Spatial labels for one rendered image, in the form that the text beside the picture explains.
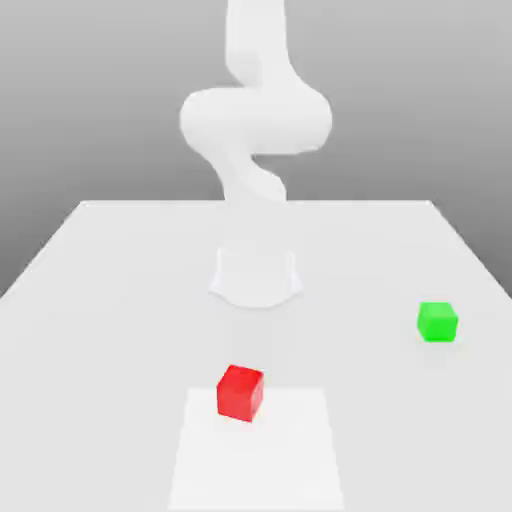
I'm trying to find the small red cube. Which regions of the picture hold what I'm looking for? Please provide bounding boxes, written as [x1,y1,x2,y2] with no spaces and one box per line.
[216,363,266,424]

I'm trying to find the small green cube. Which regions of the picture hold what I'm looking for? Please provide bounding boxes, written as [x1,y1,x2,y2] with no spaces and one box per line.
[416,301,460,344]

